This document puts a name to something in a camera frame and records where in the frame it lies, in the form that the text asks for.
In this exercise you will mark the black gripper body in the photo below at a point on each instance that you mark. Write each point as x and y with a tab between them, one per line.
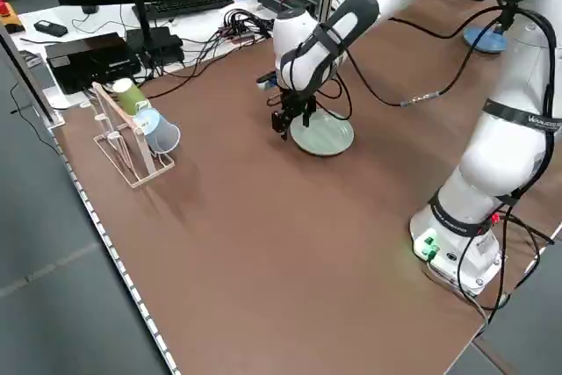
296	97

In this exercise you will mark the pale green plate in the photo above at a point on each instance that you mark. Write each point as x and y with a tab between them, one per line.
327	138

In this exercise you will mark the blue plate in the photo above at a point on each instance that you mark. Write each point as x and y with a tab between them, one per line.
483	41

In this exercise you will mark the black USB hub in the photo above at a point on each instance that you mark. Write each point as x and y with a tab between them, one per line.
246	26

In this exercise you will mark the translucent blue plastic cup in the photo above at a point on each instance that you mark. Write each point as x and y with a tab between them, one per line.
164	138

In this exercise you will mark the light wooden cup rack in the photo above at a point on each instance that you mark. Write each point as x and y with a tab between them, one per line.
148	164

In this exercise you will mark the black keyboard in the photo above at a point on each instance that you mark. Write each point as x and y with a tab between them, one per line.
189	4

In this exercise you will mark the green paper cup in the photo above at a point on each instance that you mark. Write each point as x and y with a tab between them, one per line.
129	94

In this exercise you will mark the black desktop device box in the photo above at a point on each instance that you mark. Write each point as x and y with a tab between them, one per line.
92	63

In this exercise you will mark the black computer mouse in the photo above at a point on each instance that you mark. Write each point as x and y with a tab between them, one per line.
90	9

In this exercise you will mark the black handheld remote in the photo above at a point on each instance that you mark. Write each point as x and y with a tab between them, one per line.
50	28

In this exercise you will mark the red emergency stop button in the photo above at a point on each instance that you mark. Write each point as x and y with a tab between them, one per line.
4	6

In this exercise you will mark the aluminium frame profile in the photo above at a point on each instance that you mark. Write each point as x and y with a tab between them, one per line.
30	83

